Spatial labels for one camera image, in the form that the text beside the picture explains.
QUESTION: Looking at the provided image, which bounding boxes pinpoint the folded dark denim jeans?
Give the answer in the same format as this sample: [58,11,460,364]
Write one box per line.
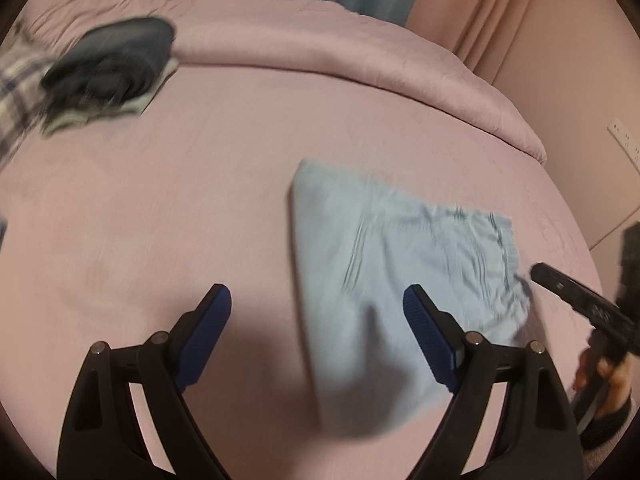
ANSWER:
[41,16,177,113]

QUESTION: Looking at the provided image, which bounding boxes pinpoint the pink curtain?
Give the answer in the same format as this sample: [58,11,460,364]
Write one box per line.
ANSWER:
[407,0,551,86]

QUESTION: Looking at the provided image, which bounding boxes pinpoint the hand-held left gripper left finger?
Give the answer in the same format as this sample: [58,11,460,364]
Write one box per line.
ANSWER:
[57,284,233,480]

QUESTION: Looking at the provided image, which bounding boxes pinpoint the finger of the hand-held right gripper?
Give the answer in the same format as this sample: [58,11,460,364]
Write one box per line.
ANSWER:
[530,262,591,313]

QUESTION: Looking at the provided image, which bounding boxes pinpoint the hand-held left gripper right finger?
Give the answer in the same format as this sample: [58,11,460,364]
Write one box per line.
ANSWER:
[402,284,583,480]

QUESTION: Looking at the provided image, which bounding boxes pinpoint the white wall socket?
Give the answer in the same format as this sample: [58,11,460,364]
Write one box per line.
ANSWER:
[607,119,640,163]

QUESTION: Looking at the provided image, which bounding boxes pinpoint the light blue strawberry pants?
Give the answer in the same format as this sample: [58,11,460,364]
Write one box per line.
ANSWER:
[290,158,535,438]

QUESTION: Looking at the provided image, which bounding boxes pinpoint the folded pale green garment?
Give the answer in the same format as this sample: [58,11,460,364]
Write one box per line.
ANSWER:
[42,57,180,136]

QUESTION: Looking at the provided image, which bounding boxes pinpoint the person's right forearm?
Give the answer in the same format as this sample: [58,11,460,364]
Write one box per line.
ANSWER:
[575,400,640,467]

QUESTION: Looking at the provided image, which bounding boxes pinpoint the person's right hand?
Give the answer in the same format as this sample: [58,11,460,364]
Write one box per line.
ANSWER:
[573,347,634,417]

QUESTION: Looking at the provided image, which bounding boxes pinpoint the plaid pillow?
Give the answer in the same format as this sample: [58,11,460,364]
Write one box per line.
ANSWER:
[0,42,61,171]

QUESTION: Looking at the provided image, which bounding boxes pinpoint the pink duvet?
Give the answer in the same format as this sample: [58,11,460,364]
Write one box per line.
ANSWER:
[25,0,547,165]

